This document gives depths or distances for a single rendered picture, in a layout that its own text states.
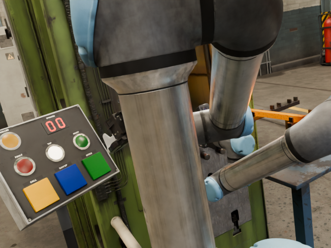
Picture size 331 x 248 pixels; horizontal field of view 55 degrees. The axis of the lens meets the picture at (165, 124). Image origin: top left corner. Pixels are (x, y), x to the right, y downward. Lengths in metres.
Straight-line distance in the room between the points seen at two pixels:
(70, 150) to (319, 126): 0.72
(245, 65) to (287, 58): 8.69
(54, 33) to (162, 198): 1.02
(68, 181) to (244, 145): 0.55
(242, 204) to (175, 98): 1.24
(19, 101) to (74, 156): 5.61
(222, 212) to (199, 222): 1.11
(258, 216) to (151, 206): 1.60
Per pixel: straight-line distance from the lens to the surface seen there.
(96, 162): 1.07
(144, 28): 0.33
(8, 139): 1.02
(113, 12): 0.34
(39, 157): 1.02
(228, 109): 0.59
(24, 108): 6.64
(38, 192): 0.98
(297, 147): 0.79
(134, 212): 1.53
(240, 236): 1.64
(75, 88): 1.32
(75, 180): 1.02
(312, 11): 9.65
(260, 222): 2.00
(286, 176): 1.50
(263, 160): 0.86
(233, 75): 0.49
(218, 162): 1.41
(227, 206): 1.51
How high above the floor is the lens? 1.36
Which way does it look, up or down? 15 degrees down
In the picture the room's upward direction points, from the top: 11 degrees counter-clockwise
